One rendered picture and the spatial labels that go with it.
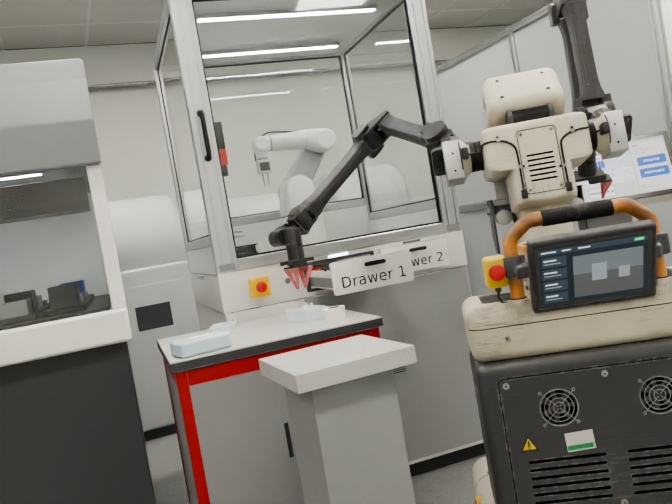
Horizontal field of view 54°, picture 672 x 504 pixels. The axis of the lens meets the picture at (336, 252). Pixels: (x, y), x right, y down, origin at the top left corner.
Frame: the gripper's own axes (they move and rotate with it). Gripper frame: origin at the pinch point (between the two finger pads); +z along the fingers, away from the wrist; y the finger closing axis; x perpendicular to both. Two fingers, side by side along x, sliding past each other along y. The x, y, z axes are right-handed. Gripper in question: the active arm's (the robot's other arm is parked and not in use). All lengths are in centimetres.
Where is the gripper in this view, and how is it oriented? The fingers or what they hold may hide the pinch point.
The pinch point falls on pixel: (301, 286)
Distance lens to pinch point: 224.6
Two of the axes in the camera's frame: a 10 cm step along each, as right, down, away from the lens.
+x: 5.8, -0.7, -8.1
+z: 1.7, 9.8, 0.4
